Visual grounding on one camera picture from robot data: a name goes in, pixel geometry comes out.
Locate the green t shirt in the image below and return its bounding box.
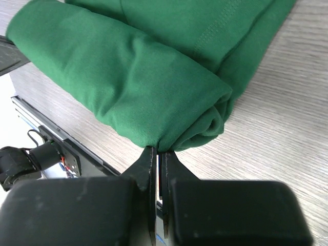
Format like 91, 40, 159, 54
6, 1, 295, 152

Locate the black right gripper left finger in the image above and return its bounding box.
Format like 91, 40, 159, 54
1, 147, 157, 245

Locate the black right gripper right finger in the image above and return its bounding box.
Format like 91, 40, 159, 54
160, 152, 313, 245

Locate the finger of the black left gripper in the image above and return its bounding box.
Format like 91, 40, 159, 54
0, 35, 30, 76

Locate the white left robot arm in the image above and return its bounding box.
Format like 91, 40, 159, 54
1, 36, 62, 191

